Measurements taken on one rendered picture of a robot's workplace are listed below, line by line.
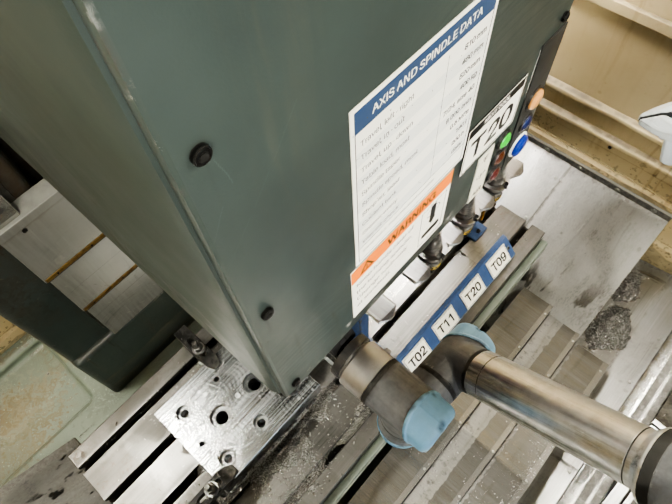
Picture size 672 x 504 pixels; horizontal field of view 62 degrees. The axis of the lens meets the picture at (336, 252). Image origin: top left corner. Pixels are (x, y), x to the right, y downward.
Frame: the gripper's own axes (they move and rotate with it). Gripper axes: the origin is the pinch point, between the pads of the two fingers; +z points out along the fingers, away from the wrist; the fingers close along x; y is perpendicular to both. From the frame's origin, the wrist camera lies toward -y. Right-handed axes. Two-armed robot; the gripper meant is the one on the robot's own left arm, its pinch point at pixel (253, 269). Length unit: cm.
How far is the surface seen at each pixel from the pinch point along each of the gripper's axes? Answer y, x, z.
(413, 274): 25.6, 26.0, -12.9
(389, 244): -27.5, 4.2, -21.1
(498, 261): 53, 55, -21
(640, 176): 53, 101, -35
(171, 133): -58, -11, -20
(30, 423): 91, -57, 57
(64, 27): -63, -12, -19
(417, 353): 53, 22, -20
